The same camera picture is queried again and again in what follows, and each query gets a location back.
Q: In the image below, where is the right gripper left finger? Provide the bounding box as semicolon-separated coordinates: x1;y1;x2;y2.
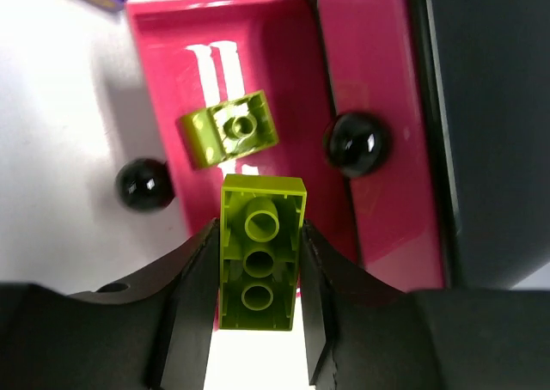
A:
1;221;220;389

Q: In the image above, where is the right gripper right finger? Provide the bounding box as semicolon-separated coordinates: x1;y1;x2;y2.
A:
300;223;549;389

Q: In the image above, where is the lime long lego brick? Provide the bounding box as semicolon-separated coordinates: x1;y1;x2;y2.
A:
218;174;307;331

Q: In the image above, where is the pink drawer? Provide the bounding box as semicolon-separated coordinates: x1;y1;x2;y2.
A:
317;0;444;290
125;0;358;260

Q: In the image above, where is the lime small lego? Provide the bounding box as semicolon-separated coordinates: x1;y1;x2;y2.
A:
177;90;279;169

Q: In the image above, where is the black drawer cabinet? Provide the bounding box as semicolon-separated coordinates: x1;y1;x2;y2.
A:
407;0;549;289

